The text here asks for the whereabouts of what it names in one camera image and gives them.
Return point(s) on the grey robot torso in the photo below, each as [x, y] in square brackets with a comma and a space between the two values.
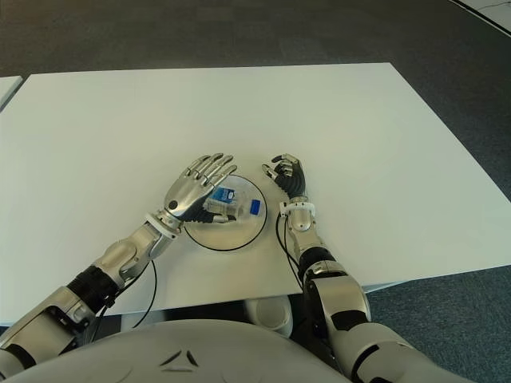
[191, 355]

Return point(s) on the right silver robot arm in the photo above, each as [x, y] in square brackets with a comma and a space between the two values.
[339, 291]

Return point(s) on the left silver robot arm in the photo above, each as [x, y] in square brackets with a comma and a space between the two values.
[120, 255]

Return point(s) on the clear water bottle blue cap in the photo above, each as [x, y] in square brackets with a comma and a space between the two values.
[231, 199]

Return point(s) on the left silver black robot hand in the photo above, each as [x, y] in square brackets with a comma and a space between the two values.
[187, 195]

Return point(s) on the white robot leg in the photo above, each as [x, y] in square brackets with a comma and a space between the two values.
[271, 313]

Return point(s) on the white plate with black rim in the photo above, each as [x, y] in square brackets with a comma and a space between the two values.
[227, 237]

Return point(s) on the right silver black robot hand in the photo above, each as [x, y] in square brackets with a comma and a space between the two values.
[293, 181]

